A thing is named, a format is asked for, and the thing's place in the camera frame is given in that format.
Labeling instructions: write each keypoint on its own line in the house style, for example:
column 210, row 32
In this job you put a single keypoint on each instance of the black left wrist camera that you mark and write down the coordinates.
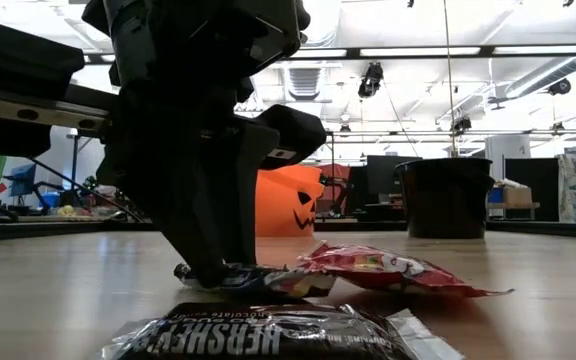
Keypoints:
column 278, row 30

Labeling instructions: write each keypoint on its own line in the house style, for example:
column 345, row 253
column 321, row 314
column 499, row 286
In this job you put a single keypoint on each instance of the black round ceiling device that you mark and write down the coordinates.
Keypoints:
column 559, row 86

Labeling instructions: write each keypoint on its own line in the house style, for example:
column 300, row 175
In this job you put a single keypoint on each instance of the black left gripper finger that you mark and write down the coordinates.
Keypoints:
column 183, row 200
column 243, row 200

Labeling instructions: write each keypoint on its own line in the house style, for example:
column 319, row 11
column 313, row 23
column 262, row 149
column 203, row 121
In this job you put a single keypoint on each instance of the large black Hershey's bag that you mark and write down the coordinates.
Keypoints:
column 268, row 335

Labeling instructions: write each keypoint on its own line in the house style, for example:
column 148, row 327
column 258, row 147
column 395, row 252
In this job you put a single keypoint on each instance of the black ceiling spotlight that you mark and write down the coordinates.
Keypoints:
column 462, row 124

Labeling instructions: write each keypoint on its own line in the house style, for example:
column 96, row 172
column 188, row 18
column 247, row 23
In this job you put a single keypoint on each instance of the thin vertical metal pole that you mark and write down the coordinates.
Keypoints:
column 448, row 75

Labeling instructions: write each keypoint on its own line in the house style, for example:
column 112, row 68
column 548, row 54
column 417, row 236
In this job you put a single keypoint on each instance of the black hanging ceiling camera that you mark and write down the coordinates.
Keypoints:
column 370, row 82

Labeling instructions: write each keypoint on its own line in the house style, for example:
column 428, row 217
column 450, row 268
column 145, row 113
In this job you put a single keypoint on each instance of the black metal frame stand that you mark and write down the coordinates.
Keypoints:
column 74, row 160

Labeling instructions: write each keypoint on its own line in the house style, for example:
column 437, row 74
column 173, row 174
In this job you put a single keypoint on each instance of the black plastic bucket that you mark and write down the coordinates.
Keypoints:
column 443, row 200

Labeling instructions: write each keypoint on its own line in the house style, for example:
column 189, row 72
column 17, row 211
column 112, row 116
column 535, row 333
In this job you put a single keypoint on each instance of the black table edge frame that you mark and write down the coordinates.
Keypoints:
column 43, row 230

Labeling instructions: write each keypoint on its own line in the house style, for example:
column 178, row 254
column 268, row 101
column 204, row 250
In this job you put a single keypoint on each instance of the red Skittles candy bag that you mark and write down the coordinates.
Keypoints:
column 383, row 270

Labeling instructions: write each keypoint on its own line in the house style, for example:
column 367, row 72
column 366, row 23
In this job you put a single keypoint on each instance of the blue computer monitor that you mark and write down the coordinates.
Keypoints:
column 23, row 180

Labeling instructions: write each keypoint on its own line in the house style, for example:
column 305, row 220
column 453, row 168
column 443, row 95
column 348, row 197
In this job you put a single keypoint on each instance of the small wooden side table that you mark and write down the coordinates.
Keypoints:
column 518, row 206

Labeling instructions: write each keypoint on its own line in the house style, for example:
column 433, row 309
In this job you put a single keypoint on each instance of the cardboard box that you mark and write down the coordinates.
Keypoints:
column 518, row 195

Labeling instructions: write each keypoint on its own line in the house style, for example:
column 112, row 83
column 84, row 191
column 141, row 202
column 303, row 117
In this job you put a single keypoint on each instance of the grey round ventilation duct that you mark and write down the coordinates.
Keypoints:
column 533, row 82

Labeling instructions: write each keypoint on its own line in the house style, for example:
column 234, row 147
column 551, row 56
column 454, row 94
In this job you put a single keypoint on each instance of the silver candy wrapper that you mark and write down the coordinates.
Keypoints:
column 268, row 285

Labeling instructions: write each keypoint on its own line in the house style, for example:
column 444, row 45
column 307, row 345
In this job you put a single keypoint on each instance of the overhead frame light bar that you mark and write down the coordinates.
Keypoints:
column 486, row 50

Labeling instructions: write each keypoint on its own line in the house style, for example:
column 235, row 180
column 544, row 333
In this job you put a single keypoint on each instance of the orange red hanging cloth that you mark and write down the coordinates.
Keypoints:
column 335, row 172

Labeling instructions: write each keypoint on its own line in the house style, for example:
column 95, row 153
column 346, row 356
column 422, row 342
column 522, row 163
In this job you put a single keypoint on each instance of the black partition panel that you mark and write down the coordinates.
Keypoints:
column 543, row 180
column 385, row 175

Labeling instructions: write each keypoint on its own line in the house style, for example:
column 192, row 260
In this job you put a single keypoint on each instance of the silver ribbed ventilation duct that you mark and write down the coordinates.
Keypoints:
column 304, row 82

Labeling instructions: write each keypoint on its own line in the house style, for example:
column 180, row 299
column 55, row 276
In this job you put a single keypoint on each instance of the thin black diagonal rod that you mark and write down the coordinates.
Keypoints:
column 85, row 189

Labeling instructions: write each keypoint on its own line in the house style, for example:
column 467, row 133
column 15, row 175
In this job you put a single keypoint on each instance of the orange pumpkin face bucket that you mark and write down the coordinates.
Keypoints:
column 288, row 205

